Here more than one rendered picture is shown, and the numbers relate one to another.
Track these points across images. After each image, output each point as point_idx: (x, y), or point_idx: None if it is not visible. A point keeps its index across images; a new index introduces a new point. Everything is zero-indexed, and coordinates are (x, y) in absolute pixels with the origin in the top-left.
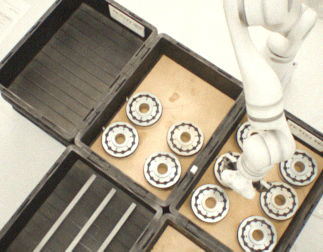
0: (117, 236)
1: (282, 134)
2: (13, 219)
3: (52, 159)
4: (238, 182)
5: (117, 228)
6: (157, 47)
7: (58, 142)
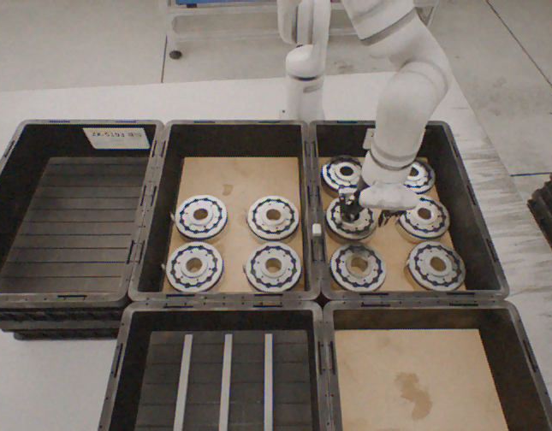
0: (276, 395)
1: (427, 48)
2: None
3: None
4: (388, 194)
5: (270, 383)
6: (173, 142)
7: (111, 340)
